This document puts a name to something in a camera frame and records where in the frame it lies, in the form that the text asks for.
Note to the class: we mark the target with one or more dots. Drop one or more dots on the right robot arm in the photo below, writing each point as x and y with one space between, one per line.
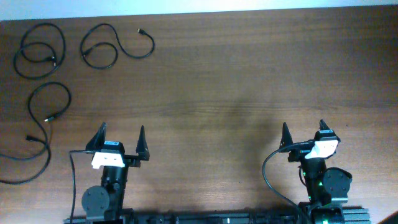
327 188

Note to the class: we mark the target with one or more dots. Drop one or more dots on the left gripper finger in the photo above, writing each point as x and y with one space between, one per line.
96 143
142 149

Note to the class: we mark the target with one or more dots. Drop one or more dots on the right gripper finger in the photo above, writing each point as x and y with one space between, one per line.
286 139
323 125

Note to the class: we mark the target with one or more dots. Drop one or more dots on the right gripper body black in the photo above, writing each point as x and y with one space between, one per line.
298 152

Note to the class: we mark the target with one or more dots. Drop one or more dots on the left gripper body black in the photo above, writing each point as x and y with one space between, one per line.
131 162

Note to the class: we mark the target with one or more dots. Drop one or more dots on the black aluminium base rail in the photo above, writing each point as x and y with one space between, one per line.
346 215

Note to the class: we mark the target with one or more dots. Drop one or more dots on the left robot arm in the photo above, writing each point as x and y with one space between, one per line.
104 203

